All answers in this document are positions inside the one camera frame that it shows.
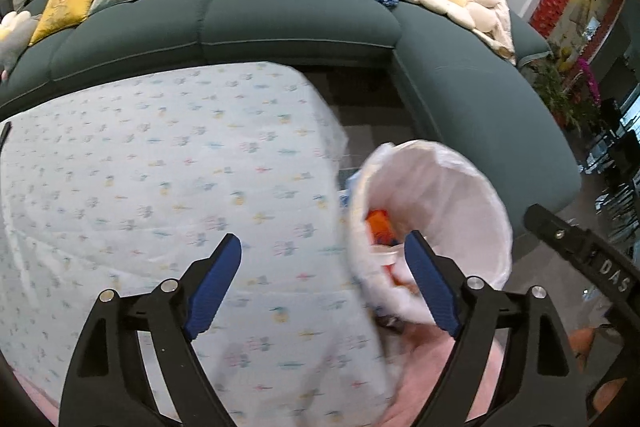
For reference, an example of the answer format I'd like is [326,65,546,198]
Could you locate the green potted plant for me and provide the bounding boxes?
[532,52,601,128]

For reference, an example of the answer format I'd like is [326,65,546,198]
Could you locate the pink orchid flowers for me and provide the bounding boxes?
[575,59,603,105]

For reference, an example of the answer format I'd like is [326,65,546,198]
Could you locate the white lined waste bin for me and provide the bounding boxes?
[345,141,515,325]

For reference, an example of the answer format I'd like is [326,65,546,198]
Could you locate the grey flower plush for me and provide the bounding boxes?
[0,11,41,80]

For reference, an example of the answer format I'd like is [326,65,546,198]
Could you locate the floral tablecloth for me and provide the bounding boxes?
[0,62,401,427]

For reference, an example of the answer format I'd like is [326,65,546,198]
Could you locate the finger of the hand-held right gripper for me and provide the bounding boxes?
[522,204,640,303]

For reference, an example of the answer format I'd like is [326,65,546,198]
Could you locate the dark green sofa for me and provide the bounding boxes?
[0,0,581,238]

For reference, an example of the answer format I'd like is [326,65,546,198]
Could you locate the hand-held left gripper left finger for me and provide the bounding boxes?
[59,233,243,427]

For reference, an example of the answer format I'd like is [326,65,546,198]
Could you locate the large orange printed plastic bag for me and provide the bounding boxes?
[365,209,406,248]

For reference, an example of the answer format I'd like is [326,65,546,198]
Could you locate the yellow embroidered pillow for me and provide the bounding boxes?
[29,0,109,46]

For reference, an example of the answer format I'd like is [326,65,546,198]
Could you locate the white paper cup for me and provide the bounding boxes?
[370,244,403,270]

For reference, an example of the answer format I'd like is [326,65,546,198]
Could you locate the glass side table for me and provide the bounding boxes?
[582,97,640,228]

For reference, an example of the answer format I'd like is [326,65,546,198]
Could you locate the person's pink clothing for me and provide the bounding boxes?
[380,322,506,427]

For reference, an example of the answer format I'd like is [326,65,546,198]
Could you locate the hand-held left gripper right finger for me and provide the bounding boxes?
[404,229,588,427]

